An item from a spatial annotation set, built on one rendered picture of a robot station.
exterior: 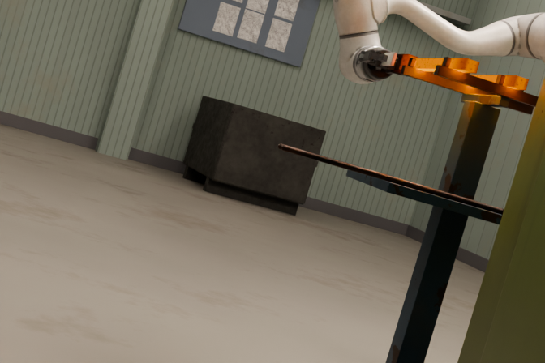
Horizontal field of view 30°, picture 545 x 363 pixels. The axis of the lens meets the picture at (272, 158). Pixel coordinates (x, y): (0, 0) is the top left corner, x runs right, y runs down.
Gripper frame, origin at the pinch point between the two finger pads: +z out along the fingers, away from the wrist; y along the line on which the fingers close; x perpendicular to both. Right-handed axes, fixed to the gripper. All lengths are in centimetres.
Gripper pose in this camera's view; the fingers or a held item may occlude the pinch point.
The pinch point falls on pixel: (405, 64)
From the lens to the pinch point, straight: 235.8
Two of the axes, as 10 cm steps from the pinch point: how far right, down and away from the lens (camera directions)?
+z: 2.2, 0.9, -9.7
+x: 2.9, -9.6, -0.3
